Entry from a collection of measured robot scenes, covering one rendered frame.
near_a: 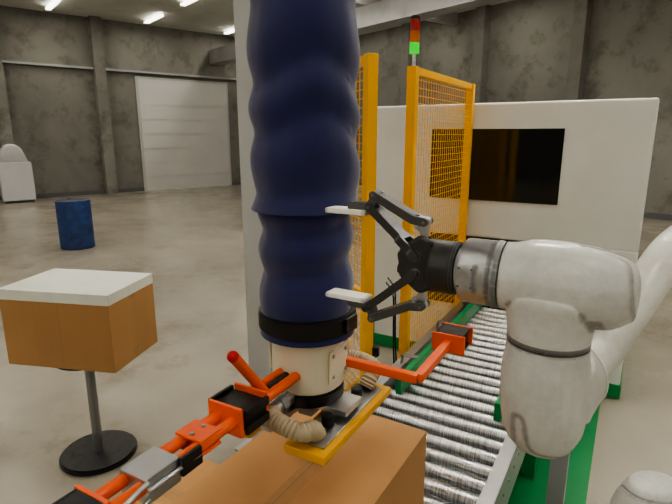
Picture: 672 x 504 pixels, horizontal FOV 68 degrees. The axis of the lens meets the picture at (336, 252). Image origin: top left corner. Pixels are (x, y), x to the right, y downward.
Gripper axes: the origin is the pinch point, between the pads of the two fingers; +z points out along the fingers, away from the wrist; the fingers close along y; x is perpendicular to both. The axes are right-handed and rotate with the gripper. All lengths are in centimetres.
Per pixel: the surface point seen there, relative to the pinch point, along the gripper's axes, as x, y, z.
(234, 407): -3.9, 31.3, 19.8
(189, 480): 41, 103, 87
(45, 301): 59, 60, 200
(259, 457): 21, 63, 36
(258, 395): 3.4, 32.4, 20.1
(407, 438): 49, 63, 7
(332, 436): 15.1, 44.7, 10.1
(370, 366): 28.5, 33.6, 8.0
